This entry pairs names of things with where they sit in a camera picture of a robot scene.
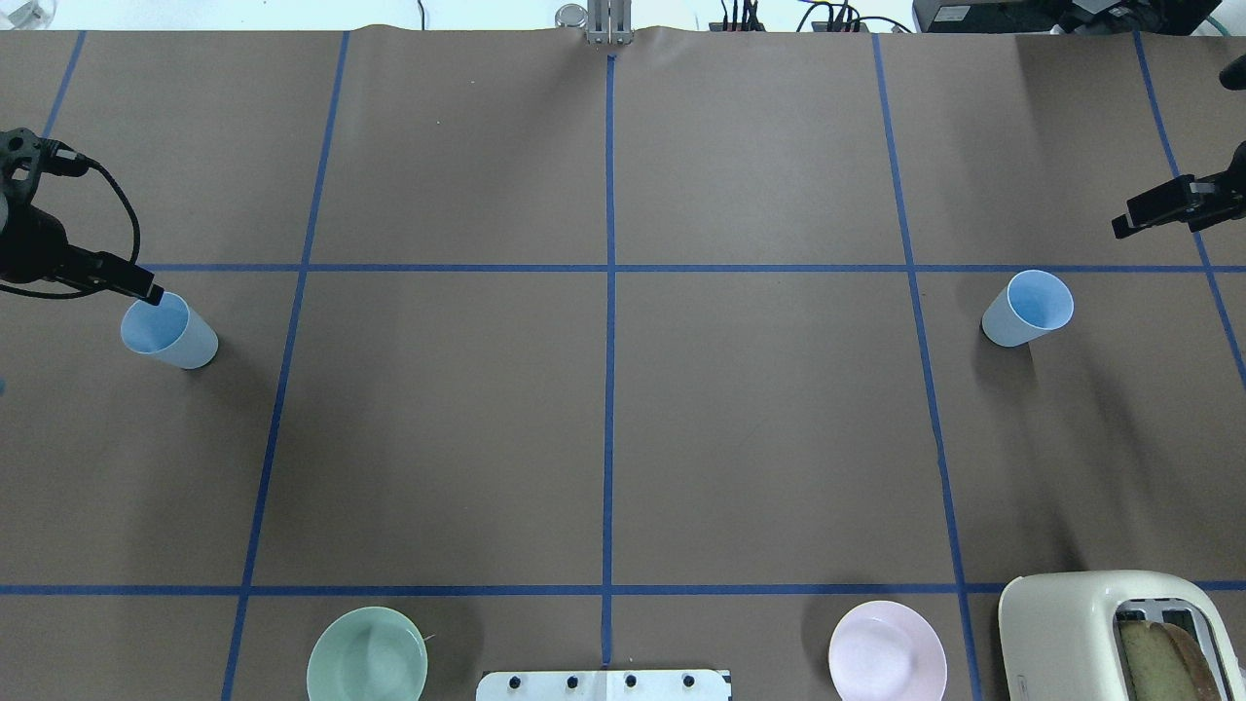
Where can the bread slice in toaster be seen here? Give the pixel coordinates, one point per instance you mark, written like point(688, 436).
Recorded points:
point(1164, 662)

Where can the cream toaster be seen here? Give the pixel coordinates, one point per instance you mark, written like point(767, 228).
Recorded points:
point(1115, 635)

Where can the aluminium frame post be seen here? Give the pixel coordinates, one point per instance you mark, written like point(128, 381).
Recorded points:
point(609, 22)

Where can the green bowl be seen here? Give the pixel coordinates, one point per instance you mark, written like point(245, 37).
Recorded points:
point(372, 653)

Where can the pink bowl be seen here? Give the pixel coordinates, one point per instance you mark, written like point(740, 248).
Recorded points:
point(886, 651)

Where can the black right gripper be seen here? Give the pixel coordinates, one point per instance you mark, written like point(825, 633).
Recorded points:
point(1228, 198)

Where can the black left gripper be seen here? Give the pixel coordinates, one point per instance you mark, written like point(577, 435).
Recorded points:
point(29, 244)

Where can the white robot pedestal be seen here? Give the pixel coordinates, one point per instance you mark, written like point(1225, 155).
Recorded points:
point(658, 684)

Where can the blue cup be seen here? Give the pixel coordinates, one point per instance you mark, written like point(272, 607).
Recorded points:
point(171, 331)
point(1032, 304)

